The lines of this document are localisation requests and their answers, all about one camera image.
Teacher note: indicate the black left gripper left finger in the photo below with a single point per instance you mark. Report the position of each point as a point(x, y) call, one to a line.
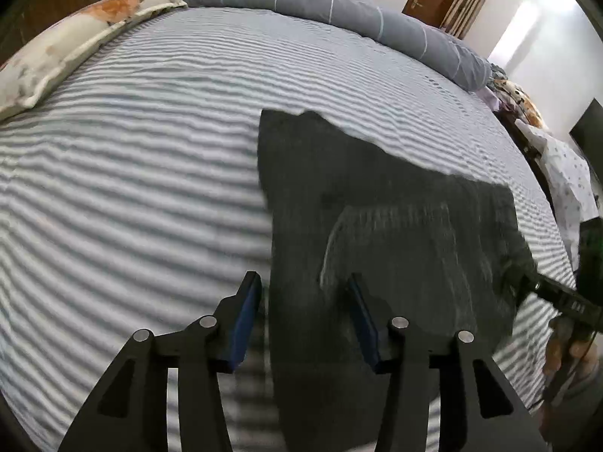
point(128, 408)

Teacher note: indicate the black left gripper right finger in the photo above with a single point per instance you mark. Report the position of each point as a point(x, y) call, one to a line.
point(478, 408)

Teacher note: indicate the dark grey denim pants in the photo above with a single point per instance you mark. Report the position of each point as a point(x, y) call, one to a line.
point(432, 247)

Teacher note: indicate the right hand holding gripper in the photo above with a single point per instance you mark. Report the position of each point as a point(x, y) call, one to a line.
point(574, 401)

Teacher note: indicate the pile of clothes beside bed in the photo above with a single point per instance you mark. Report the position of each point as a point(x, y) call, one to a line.
point(562, 174)

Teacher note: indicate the black television screen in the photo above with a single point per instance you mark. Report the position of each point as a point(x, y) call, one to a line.
point(587, 133)

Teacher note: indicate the grey white striped bed sheet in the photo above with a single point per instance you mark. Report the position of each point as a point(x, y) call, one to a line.
point(131, 197)

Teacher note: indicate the white floral pillow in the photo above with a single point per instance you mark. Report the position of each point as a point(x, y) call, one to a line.
point(41, 65)

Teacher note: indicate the grey rolled blanket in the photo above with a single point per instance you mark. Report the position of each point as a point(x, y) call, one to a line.
point(445, 54)

